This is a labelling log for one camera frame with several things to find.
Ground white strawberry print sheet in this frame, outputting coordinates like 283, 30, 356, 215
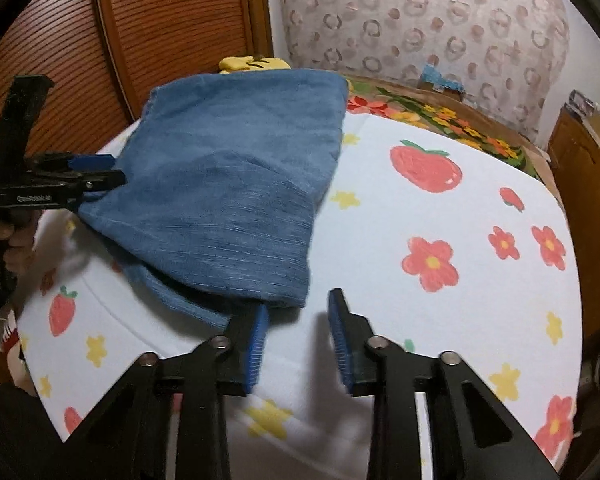
17, 110, 583, 480

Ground blue denim pants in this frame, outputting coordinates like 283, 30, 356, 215
75, 71, 351, 322

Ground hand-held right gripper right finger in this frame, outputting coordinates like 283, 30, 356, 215
327, 287, 561, 480

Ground wooden louvered wardrobe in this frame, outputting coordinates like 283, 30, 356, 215
0, 0, 273, 181

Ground blue plastic bag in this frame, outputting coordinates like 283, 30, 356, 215
420, 64, 465, 93

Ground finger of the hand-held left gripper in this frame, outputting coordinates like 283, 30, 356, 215
75, 170, 127, 206
67, 154, 115, 173

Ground cardboard box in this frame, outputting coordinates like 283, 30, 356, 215
416, 76, 467, 103

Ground person's black clothing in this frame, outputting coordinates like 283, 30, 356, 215
0, 380, 73, 480

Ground wooden cabinet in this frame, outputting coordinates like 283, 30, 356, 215
545, 107, 600, 341

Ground floral blanket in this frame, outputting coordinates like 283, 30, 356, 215
345, 74, 551, 181

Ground person's left hand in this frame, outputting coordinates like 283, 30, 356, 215
0, 210, 38, 281

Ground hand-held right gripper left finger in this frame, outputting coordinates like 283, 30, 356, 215
55, 302, 271, 480

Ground yellow plush toy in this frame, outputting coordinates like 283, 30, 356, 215
217, 54, 293, 75

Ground circle patterned curtain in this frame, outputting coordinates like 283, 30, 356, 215
275, 0, 571, 136

